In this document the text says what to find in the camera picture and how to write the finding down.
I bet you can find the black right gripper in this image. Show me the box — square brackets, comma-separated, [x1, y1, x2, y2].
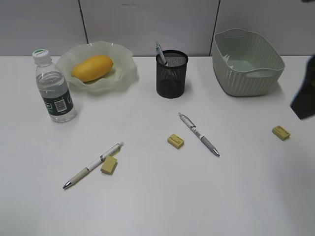
[290, 55, 315, 120]

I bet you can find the white waste paper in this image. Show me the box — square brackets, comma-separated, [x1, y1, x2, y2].
[223, 54, 233, 68]

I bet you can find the blue clip grey grip pen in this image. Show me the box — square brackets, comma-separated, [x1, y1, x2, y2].
[156, 41, 168, 66]

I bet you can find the yellow mango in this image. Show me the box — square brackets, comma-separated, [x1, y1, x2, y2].
[71, 55, 114, 82]

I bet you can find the beige grip white pen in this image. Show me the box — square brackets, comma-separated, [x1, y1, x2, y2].
[63, 142, 124, 190]

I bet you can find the clear plastic water bottle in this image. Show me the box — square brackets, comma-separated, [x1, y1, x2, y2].
[32, 49, 77, 123]

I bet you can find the yellow eraser far right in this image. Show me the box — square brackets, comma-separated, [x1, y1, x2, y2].
[272, 125, 291, 141]

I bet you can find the pale green plastic basket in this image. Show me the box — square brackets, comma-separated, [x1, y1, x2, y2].
[212, 29, 285, 97]

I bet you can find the grey grip white pen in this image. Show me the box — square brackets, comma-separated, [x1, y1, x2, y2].
[178, 113, 220, 158]

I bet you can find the yellow eraser with label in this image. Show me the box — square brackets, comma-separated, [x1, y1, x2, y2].
[167, 134, 185, 149]

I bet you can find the black mesh pen holder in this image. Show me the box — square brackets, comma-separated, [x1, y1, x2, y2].
[156, 50, 189, 99]

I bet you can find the pale green wavy plate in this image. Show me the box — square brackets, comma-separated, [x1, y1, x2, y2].
[57, 41, 138, 93]

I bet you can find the yellow eraser beside beige pen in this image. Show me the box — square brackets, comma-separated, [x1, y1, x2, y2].
[100, 156, 117, 175]

